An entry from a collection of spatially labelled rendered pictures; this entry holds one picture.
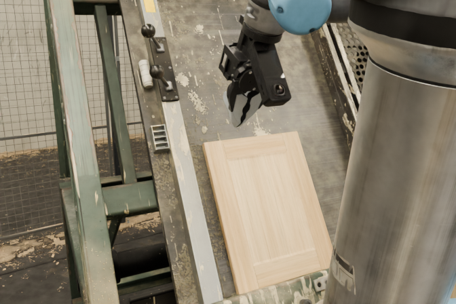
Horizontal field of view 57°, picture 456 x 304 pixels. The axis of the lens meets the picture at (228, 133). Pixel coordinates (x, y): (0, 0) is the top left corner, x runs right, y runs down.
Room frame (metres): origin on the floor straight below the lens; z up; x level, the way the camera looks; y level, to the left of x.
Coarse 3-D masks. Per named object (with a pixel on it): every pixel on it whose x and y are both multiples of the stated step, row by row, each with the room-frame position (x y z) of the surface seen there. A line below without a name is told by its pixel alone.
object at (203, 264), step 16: (144, 16) 1.26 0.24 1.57; (160, 32) 1.25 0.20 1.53; (160, 96) 1.13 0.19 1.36; (160, 112) 1.14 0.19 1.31; (176, 112) 1.12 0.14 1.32; (176, 128) 1.09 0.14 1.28; (176, 144) 1.07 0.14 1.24; (176, 160) 1.04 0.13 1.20; (176, 176) 1.02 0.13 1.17; (192, 176) 1.03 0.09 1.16; (176, 192) 1.02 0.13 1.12; (192, 192) 1.01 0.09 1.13; (192, 208) 0.98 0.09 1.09; (192, 224) 0.96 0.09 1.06; (192, 240) 0.93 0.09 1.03; (208, 240) 0.95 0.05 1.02; (192, 256) 0.92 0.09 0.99; (208, 256) 0.92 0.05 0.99; (208, 272) 0.90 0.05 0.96; (208, 288) 0.88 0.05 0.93
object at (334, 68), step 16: (320, 32) 1.47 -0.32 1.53; (336, 32) 1.47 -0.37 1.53; (320, 48) 1.47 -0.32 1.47; (336, 48) 1.45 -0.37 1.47; (336, 64) 1.39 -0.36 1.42; (336, 80) 1.38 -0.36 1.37; (352, 80) 1.38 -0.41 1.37; (336, 96) 1.38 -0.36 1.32; (352, 96) 1.36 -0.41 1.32; (352, 112) 1.30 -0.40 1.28; (352, 128) 1.30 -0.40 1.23
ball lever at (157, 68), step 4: (156, 64) 1.05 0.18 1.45; (152, 68) 1.04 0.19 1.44; (156, 68) 1.04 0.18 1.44; (160, 68) 1.04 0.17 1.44; (152, 72) 1.04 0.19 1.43; (156, 72) 1.04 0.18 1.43; (160, 72) 1.04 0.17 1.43; (164, 72) 1.06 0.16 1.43; (152, 76) 1.04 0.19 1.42; (156, 76) 1.04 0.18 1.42; (160, 76) 1.04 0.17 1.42; (164, 80) 1.10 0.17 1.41; (164, 84) 1.12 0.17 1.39; (168, 84) 1.13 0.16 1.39; (168, 88) 1.13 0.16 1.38; (172, 88) 1.14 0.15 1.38
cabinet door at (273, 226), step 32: (224, 160) 1.11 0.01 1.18; (256, 160) 1.15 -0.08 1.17; (288, 160) 1.18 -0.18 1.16; (224, 192) 1.06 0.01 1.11; (256, 192) 1.09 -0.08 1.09; (288, 192) 1.13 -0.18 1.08; (224, 224) 1.01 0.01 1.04; (256, 224) 1.04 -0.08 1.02; (288, 224) 1.07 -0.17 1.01; (320, 224) 1.10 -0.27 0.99; (256, 256) 0.99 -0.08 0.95; (288, 256) 1.01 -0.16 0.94; (320, 256) 1.04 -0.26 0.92; (256, 288) 0.94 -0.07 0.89
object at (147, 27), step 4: (144, 24) 1.11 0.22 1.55; (148, 24) 1.10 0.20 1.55; (144, 28) 1.10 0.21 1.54; (148, 28) 1.10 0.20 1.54; (152, 28) 1.10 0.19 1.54; (144, 32) 1.10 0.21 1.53; (148, 32) 1.10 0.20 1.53; (152, 32) 1.10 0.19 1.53; (144, 36) 1.11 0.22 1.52; (148, 36) 1.10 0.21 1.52; (152, 36) 1.11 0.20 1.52; (156, 40) 1.16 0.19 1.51; (156, 44) 1.17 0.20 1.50; (160, 44) 1.20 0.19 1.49; (160, 48) 1.19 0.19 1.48; (160, 52) 1.20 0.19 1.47
